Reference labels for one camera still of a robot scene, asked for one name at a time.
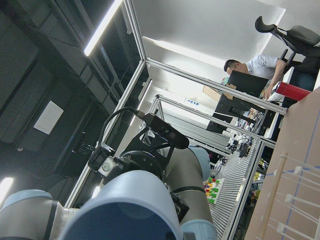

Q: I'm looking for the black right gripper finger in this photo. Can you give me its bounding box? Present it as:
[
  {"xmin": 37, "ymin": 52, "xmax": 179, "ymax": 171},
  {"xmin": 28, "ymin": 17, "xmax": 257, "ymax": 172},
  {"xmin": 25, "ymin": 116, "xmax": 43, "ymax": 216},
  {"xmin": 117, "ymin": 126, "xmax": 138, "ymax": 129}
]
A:
[{"xmin": 183, "ymin": 232, "xmax": 196, "ymax": 240}]

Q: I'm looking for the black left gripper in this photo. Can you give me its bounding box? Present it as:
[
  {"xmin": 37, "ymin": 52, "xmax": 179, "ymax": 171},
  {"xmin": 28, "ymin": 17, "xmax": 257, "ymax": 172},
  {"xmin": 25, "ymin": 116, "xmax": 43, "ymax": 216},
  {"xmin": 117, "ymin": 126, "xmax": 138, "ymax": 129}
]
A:
[{"xmin": 87, "ymin": 129, "xmax": 175, "ymax": 180}]

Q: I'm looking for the light blue plastic cup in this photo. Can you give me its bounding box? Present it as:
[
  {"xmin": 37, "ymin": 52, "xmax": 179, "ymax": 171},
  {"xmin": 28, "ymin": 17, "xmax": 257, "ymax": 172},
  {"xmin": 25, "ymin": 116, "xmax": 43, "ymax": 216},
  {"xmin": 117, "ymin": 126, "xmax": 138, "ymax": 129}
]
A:
[{"xmin": 58, "ymin": 170, "xmax": 183, "ymax": 240}]

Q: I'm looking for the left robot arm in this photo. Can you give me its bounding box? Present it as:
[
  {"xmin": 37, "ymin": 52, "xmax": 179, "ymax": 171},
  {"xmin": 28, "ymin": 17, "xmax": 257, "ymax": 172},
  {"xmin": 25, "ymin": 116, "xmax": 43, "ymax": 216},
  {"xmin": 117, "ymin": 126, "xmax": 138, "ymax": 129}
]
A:
[{"xmin": 0, "ymin": 130, "xmax": 217, "ymax": 240}]

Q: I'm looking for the black computer monitor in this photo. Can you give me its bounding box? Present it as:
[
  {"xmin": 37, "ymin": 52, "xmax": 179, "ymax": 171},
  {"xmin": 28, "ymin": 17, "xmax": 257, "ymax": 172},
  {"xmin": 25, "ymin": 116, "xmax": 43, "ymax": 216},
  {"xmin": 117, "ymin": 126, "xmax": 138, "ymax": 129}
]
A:
[{"xmin": 227, "ymin": 71, "xmax": 269, "ymax": 98}]

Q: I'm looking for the red cylinder bottle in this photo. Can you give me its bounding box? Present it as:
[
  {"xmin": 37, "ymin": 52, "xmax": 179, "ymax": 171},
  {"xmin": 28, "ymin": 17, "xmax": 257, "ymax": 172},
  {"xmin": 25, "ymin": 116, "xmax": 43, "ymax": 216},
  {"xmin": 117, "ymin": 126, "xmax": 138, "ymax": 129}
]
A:
[{"xmin": 275, "ymin": 81, "xmax": 311, "ymax": 101}]

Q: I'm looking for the man in light shirt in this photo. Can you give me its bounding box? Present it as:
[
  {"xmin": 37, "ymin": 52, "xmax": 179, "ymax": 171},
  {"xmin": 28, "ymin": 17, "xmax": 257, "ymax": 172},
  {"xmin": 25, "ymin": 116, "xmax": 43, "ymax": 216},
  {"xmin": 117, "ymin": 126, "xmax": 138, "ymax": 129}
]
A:
[{"xmin": 223, "ymin": 54, "xmax": 287, "ymax": 100}]

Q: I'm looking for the black office chair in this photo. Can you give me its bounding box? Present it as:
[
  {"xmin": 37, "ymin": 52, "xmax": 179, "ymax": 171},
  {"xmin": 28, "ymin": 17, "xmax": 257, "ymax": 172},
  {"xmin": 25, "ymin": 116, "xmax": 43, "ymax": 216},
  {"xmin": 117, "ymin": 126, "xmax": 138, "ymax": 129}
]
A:
[{"xmin": 255, "ymin": 16, "xmax": 320, "ymax": 76}]

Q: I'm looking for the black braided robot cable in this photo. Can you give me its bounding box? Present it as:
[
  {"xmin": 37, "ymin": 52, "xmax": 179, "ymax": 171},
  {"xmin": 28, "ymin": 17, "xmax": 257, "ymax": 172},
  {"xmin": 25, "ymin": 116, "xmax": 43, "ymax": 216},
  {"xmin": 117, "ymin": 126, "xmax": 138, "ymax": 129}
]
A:
[{"xmin": 96, "ymin": 106, "xmax": 146, "ymax": 151}]

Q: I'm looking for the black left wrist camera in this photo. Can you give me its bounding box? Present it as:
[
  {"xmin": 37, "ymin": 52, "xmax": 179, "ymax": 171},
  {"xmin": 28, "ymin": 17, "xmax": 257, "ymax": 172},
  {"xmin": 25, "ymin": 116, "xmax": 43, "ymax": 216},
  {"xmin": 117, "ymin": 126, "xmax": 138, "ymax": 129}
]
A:
[{"xmin": 142, "ymin": 113, "xmax": 190, "ymax": 150}]

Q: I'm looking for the white wire cup holder rack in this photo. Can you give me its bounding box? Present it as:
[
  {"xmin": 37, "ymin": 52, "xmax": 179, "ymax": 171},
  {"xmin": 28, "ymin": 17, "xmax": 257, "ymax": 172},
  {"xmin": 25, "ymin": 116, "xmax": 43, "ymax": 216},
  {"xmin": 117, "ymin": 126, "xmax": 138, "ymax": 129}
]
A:
[{"xmin": 256, "ymin": 152, "xmax": 320, "ymax": 240}]

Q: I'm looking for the aluminium cage frame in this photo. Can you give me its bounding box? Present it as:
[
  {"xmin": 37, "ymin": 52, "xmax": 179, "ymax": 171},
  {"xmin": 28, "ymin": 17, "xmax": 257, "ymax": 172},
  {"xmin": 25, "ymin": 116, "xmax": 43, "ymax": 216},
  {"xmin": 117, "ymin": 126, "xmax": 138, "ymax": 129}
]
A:
[{"xmin": 63, "ymin": 0, "xmax": 290, "ymax": 240}]

